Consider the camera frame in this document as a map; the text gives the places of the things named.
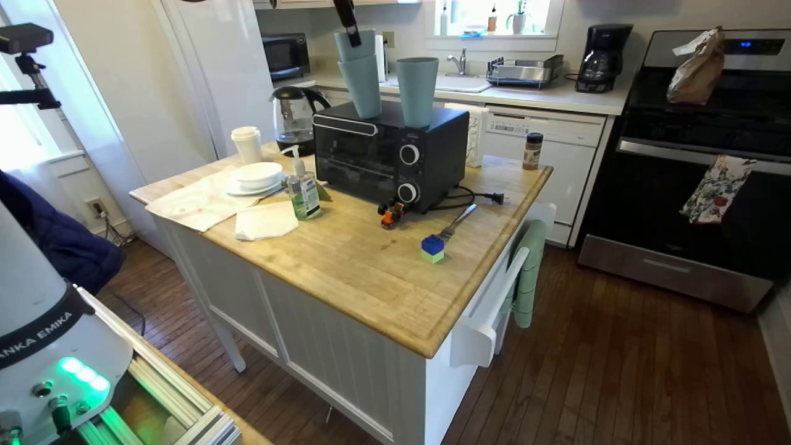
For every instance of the white kitchen counter cabinets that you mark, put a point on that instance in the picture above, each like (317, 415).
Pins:
(576, 100)

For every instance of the white foam cup with lid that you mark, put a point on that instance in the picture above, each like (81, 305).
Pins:
(244, 147)

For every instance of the black coffee maker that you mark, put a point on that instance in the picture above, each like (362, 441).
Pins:
(604, 63)

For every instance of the black glass electric kettle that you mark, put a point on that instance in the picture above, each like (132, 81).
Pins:
(291, 120)

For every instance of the black microwave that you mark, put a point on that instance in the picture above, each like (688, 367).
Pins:
(285, 57)

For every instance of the green hand soap pump bottle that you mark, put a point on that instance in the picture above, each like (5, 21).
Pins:
(305, 199)

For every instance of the white wooden top kitchen island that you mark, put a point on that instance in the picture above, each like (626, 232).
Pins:
(347, 361)

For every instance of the white dishwasher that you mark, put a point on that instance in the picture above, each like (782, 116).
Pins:
(568, 163)

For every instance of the white folded napkin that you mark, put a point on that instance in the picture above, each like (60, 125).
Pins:
(264, 223)

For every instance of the blue sponge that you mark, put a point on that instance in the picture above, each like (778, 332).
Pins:
(472, 34)

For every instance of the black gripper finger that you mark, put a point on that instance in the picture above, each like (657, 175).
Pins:
(347, 21)

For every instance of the white ceramic plate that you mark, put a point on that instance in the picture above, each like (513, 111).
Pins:
(247, 193)

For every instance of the dark blue jacket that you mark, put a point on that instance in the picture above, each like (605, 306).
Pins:
(58, 237)

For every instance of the floral dish towel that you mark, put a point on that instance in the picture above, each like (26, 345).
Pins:
(714, 191)

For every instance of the small brown bottle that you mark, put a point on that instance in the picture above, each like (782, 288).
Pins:
(492, 21)

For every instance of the aluminium robot stand frame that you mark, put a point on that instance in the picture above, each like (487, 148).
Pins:
(163, 396)

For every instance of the black camera on tripod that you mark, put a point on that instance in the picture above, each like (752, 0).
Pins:
(26, 38)

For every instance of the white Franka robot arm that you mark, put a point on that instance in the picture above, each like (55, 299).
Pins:
(33, 279)

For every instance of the spice jar with black lid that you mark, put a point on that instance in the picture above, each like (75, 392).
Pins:
(531, 152)

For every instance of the grey dish rack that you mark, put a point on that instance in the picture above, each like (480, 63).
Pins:
(522, 74)

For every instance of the white framed kitchen window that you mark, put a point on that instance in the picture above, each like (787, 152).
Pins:
(495, 13)

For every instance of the white kitchen sink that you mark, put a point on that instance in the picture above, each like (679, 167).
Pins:
(459, 81)

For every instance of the green hanging towel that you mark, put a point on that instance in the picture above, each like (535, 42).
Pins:
(529, 279)

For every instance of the red and black small tool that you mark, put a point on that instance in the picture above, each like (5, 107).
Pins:
(390, 216)

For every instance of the brown paper bag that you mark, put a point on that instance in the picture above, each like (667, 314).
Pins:
(695, 76)

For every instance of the black toaster oven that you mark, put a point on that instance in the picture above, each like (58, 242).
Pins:
(370, 163)

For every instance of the metal faucet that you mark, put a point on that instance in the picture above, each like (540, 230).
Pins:
(459, 63)

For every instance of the blue dish brush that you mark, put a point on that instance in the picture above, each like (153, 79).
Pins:
(433, 247)

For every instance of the white wall outlet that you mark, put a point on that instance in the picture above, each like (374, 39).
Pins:
(94, 205)

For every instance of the green dish soap bottle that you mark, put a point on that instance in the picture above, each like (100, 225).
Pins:
(442, 21)

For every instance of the white paper towel roll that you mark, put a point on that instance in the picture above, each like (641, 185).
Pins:
(380, 45)

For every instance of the black stainless steel stove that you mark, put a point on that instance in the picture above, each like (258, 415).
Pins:
(700, 212)

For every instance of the light blue plastic cup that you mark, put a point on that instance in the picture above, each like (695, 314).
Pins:
(417, 89)
(362, 95)
(369, 50)

